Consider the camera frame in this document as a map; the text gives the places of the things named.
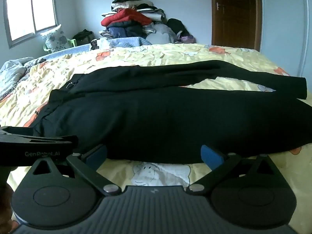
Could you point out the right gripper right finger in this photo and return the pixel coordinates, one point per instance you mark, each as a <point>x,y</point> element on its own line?
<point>249,193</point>

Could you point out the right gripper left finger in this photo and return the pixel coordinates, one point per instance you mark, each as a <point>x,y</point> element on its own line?
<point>56,194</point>

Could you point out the black pants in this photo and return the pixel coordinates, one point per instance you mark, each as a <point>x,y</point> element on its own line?
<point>165,114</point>

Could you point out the yellow carrot print bedsheet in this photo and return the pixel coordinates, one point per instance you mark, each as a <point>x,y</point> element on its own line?
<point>32,92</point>

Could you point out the floral pillow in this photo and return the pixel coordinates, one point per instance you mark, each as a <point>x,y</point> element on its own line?
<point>55,39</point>

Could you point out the black bag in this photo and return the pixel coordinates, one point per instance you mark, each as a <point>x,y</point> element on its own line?
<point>84,37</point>

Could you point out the window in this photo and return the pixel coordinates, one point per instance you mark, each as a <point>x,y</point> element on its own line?
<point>25,19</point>

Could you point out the pile of clothes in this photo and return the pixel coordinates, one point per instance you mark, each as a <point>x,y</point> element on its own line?
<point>140,18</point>

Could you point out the white wardrobe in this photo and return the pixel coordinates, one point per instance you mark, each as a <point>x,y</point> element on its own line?
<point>286,35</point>

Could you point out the brown wooden door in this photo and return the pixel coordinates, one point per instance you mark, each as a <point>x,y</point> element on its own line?
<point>237,23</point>

